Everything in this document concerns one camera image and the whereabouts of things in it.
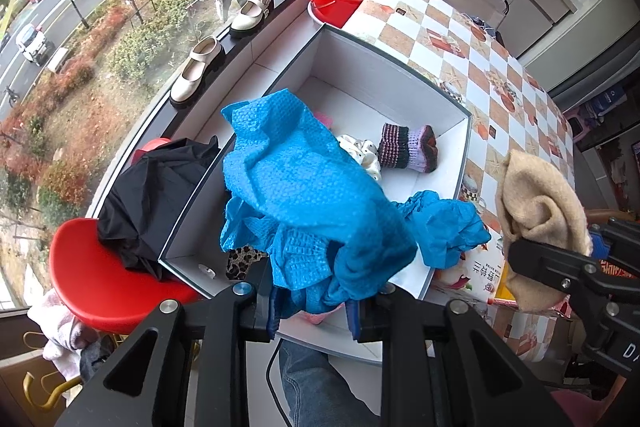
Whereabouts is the beige sock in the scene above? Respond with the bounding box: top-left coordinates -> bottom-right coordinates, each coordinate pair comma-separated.
494,148 -> 594,313

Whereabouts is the leopard print scrunchie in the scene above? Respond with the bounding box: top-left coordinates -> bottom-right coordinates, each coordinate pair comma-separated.
226,246 -> 268,281

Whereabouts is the blue shoe cover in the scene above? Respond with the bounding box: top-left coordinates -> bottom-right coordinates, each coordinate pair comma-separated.
220,90 -> 416,313
394,191 -> 491,270

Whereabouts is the purple knitted bootie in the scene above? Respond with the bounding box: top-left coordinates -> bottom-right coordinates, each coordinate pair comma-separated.
378,124 -> 438,173

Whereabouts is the white polka dot scrunchie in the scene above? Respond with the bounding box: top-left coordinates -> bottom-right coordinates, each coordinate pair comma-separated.
336,134 -> 382,182

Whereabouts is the small pink foam sponge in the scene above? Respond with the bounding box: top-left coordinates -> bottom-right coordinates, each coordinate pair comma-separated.
314,112 -> 333,129

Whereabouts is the large pink foam sponge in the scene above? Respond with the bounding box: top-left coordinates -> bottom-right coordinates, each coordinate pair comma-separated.
298,305 -> 343,325

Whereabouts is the red patterned carton box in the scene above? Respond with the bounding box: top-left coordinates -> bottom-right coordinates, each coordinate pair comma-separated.
491,263 -> 518,309

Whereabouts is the orange fox tissue pack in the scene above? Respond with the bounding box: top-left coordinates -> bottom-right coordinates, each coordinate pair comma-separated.
435,232 -> 506,303

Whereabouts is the red round stool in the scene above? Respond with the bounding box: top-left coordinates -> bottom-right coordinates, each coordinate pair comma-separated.
48,136 -> 202,335

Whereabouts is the pink plastic stool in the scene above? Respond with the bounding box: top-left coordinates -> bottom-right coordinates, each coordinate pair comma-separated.
564,102 -> 601,143

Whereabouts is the black garment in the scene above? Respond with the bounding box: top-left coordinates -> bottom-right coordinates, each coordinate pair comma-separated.
98,138 -> 219,281

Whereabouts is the checkered patterned tablecloth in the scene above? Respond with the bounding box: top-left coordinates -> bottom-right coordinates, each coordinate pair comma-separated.
344,0 -> 574,362

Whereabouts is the grey open cardboard box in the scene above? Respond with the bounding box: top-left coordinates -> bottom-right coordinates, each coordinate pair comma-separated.
160,27 -> 471,364

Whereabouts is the plaid cloth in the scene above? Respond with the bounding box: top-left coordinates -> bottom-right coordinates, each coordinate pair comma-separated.
472,17 -> 501,40

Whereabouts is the cream shoe far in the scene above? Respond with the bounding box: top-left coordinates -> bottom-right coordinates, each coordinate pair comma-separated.
230,0 -> 274,38

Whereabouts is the red bucket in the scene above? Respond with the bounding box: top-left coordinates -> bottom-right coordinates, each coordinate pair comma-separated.
310,0 -> 362,28

